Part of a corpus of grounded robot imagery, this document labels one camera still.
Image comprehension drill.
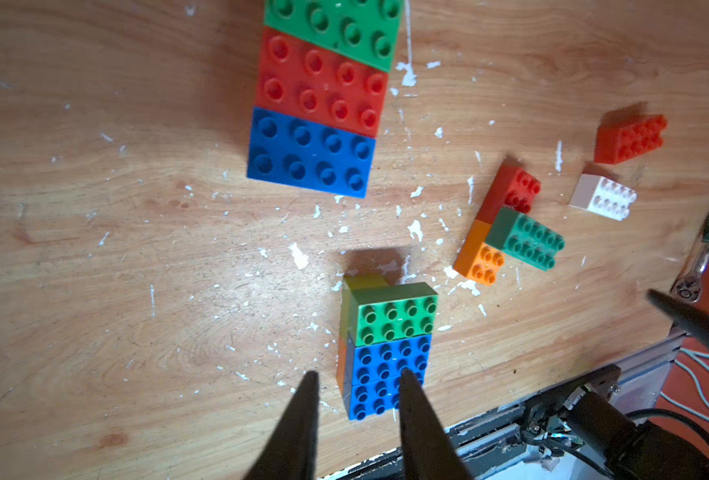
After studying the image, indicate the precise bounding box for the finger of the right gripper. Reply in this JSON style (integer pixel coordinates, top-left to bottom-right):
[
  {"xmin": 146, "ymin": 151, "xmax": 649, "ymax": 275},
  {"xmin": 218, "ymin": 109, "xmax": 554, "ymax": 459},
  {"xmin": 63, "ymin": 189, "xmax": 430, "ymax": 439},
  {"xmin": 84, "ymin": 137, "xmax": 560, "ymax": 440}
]
[{"xmin": 647, "ymin": 289, "xmax": 709, "ymax": 348}]

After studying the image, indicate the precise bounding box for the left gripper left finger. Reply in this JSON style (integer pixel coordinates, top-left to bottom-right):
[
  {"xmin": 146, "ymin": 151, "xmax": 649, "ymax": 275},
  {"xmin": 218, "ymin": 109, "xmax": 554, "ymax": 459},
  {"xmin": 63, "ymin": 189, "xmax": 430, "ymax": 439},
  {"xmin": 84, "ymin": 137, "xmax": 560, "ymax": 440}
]
[{"xmin": 244, "ymin": 371, "xmax": 320, "ymax": 479}]

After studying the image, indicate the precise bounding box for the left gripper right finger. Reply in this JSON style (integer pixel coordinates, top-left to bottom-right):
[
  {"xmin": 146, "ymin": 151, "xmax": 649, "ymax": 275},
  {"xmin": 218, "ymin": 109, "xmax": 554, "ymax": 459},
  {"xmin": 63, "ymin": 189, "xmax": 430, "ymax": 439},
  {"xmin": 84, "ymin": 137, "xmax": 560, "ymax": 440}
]
[{"xmin": 400, "ymin": 370, "xmax": 473, "ymax": 479}]

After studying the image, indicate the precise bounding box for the blue lego brick front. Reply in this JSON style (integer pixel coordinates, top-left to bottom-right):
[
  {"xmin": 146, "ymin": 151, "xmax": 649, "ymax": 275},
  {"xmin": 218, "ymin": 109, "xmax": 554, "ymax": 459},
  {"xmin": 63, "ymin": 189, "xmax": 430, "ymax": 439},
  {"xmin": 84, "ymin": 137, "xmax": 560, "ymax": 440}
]
[{"xmin": 338, "ymin": 375, "xmax": 401, "ymax": 421}]

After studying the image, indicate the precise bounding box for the blue lego brick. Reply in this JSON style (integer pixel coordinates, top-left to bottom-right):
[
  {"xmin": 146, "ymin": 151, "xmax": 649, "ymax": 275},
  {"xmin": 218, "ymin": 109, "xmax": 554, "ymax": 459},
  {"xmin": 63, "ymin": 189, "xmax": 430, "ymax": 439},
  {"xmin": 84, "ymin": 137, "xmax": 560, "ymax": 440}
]
[
  {"xmin": 346, "ymin": 335, "xmax": 433, "ymax": 384},
  {"xmin": 338, "ymin": 375, "xmax": 401, "ymax": 421},
  {"xmin": 246, "ymin": 107, "xmax": 376, "ymax": 198}
]

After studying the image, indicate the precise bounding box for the lime lego brick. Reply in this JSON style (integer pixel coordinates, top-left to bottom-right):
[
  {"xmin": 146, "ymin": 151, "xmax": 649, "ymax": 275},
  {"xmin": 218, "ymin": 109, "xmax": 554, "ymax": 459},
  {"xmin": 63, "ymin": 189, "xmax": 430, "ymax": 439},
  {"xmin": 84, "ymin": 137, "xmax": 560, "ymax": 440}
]
[{"xmin": 340, "ymin": 275, "xmax": 390, "ymax": 346}]

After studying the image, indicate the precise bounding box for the white lego brick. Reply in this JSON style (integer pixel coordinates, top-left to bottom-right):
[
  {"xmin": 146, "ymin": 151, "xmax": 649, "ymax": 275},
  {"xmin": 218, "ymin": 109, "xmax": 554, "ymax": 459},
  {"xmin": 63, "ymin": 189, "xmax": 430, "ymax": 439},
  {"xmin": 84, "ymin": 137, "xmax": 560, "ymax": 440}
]
[{"xmin": 569, "ymin": 174, "xmax": 638, "ymax": 221}]

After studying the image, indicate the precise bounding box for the orange lego brick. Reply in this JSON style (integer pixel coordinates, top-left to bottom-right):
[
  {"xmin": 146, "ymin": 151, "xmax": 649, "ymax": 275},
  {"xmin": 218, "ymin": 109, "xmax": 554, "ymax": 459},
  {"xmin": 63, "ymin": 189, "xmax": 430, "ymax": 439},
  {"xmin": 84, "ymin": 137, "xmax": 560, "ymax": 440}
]
[
  {"xmin": 336, "ymin": 337, "xmax": 348, "ymax": 394},
  {"xmin": 453, "ymin": 220, "xmax": 506, "ymax": 286}
]

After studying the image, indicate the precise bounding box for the dark green lego brick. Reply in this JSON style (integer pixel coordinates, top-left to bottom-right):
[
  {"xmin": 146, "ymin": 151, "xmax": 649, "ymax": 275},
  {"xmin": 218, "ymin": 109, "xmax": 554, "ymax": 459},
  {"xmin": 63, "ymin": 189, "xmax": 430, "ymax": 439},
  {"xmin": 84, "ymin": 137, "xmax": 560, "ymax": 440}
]
[
  {"xmin": 486, "ymin": 207, "xmax": 566, "ymax": 271},
  {"xmin": 264, "ymin": 0, "xmax": 404, "ymax": 72}
]

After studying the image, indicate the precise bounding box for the small red lego brick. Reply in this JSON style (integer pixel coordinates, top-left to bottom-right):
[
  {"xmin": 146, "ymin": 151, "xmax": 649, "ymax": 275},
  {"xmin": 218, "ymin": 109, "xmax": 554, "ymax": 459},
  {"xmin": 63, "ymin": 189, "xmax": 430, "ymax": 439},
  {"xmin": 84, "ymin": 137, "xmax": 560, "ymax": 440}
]
[{"xmin": 476, "ymin": 165, "xmax": 542, "ymax": 224}]

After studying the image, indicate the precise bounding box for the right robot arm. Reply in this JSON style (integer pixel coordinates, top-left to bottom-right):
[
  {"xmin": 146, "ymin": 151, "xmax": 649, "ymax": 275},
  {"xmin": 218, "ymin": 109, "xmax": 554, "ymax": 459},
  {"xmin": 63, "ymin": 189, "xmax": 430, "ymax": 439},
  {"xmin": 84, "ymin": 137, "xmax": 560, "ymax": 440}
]
[{"xmin": 521, "ymin": 380, "xmax": 709, "ymax": 479}]

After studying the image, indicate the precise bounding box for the orange lego brick front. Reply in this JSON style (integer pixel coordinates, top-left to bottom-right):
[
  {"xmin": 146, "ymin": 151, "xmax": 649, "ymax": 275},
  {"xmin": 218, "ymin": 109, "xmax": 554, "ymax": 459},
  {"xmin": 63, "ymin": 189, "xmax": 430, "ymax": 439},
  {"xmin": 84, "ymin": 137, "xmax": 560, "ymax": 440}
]
[{"xmin": 336, "ymin": 337, "xmax": 348, "ymax": 394}]

